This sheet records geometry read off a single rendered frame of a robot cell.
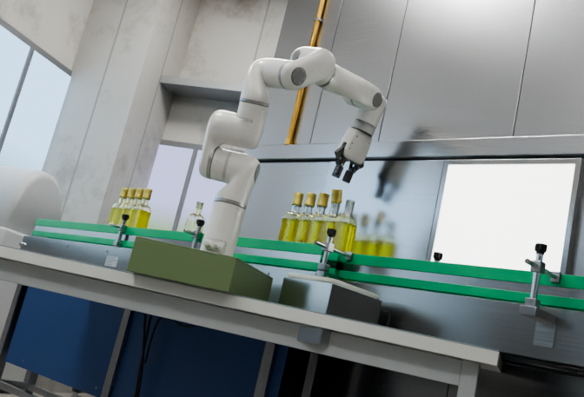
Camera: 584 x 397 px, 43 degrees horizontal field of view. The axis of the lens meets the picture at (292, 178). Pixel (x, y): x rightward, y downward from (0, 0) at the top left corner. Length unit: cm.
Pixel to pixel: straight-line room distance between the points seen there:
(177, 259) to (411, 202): 80
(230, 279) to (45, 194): 315
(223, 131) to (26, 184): 285
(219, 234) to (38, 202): 296
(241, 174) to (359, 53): 91
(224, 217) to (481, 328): 74
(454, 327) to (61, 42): 462
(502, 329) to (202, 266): 77
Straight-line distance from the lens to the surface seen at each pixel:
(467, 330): 196
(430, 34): 264
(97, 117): 585
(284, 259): 227
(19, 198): 477
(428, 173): 236
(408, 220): 235
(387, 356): 185
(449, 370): 183
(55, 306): 323
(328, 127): 274
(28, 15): 575
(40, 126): 589
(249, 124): 207
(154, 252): 200
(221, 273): 191
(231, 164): 208
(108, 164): 566
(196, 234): 256
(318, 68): 211
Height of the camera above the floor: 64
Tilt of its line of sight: 13 degrees up
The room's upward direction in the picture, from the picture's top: 13 degrees clockwise
